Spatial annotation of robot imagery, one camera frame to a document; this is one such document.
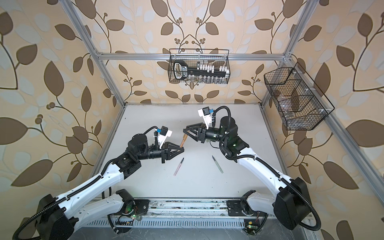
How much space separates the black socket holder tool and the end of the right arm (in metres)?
0.33

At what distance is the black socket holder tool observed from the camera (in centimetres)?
82

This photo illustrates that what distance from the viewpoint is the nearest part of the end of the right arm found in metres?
0.61
